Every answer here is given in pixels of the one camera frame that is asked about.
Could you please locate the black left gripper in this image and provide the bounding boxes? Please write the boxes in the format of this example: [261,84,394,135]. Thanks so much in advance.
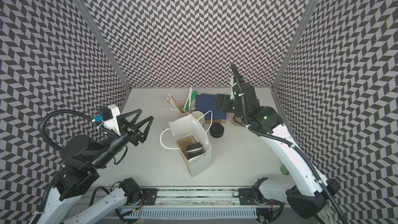
[92,108,154,169]

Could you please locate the black cup lid stack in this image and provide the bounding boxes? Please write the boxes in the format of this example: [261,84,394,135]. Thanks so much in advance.
[209,123,224,139]

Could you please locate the white paper takeout bag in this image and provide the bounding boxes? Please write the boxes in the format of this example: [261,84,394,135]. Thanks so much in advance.
[160,111,213,177]

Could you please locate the beige pulp cup carrier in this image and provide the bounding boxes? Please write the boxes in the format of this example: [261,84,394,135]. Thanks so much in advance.
[231,115,246,128]
[177,135,197,152]

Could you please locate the single paper coffee cup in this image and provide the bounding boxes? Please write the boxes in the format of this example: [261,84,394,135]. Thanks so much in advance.
[186,143,203,160]

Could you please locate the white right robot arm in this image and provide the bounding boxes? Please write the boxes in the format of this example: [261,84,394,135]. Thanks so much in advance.
[215,63,347,224]

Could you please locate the blue napkin stack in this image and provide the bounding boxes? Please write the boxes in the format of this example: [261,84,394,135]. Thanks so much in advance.
[195,94,227,120]

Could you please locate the brown cardboard napkin box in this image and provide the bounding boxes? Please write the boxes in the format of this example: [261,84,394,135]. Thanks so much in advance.
[212,119,227,124]

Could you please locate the stack of paper cups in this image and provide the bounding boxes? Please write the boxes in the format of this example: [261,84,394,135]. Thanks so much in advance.
[191,111,205,125]

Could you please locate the green straws bundle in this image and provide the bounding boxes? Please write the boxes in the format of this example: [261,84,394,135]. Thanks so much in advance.
[183,88,198,112]

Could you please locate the pink utensil holder cup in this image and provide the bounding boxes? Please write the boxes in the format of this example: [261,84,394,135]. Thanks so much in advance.
[178,102,193,117]

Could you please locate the yellow capped bottle right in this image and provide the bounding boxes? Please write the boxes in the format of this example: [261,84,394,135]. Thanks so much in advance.
[280,165,290,175]

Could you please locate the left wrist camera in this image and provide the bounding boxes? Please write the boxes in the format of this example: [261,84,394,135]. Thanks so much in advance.
[91,104,121,135]

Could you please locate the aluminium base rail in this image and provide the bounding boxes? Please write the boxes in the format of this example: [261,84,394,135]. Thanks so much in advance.
[74,186,312,222]

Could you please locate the aluminium corner post right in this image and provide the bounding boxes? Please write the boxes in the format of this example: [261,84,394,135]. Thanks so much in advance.
[271,0,319,91]

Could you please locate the aluminium corner post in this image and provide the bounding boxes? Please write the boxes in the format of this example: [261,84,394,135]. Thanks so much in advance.
[72,0,131,91]
[271,0,319,91]

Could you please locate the aluminium corner post left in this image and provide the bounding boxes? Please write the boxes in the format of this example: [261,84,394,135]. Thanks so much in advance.
[72,0,131,91]

